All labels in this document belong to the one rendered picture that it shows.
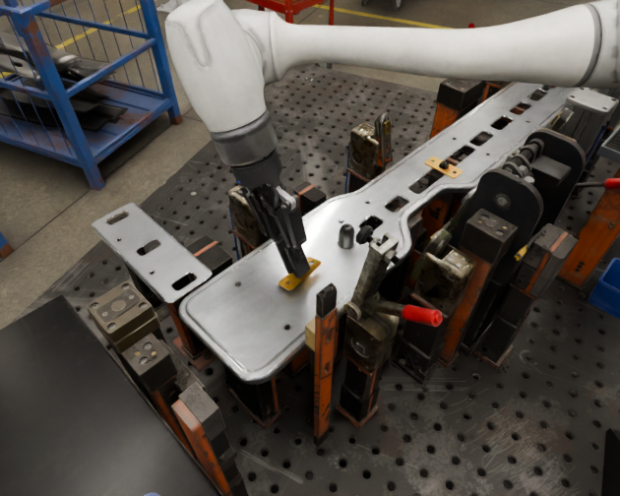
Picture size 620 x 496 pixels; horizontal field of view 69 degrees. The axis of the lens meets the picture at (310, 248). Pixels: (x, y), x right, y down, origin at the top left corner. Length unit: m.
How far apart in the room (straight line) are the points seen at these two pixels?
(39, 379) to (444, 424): 0.75
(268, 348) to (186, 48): 0.45
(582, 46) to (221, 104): 0.45
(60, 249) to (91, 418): 1.88
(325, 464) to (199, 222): 0.78
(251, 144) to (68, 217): 2.13
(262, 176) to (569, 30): 0.43
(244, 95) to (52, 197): 2.34
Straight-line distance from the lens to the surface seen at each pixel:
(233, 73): 0.62
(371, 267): 0.62
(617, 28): 0.70
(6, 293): 2.48
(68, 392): 0.76
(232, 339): 0.77
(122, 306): 0.78
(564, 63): 0.69
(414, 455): 1.02
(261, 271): 0.85
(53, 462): 0.73
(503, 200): 0.83
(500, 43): 0.67
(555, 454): 1.11
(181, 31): 0.63
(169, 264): 0.89
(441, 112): 1.44
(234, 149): 0.66
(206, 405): 0.50
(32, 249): 2.63
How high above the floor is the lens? 1.65
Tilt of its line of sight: 47 degrees down
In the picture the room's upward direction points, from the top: straight up
